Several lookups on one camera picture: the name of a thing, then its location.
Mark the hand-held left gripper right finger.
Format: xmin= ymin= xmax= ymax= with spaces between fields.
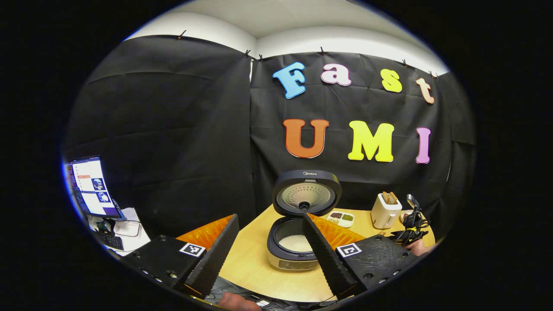
xmin=302 ymin=213 xmax=419 ymax=301

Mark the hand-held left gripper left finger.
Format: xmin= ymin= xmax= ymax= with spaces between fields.
xmin=122 ymin=213 xmax=240 ymax=299

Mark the white rice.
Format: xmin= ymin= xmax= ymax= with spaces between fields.
xmin=279 ymin=235 xmax=314 ymax=253

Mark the black rice cooker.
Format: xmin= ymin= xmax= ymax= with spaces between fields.
xmin=267 ymin=169 xmax=343 ymax=272

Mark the white toaster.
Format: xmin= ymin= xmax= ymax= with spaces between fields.
xmin=371 ymin=192 xmax=403 ymax=229

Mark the divided white bean dish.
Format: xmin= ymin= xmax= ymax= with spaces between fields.
xmin=326 ymin=210 xmax=355 ymax=228

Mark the black keyboard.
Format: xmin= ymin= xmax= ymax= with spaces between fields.
xmin=93 ymin=231 xmax=126 ymax=251

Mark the black backdrop cloth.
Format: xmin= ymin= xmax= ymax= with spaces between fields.
xmin=64 ymin=35 xmax=476 ymax=242

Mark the computer monitor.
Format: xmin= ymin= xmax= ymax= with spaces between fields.
xmin=65 ymin=155 xmax=124 ymax=220

